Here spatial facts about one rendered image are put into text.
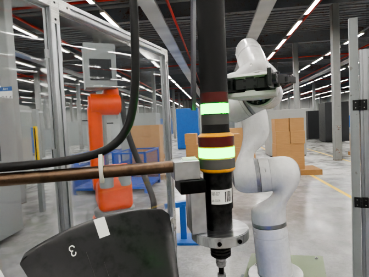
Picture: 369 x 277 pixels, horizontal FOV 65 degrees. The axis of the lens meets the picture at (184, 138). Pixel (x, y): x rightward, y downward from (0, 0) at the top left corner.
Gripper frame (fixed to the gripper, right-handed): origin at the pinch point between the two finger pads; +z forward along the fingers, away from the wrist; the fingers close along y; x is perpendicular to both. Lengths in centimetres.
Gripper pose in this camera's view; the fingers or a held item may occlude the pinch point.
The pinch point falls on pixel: (243, 79)
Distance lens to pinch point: 53.9
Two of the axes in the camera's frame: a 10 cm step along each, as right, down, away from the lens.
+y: -9.2, 0.3, 4.0
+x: -0.5, -10.0, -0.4
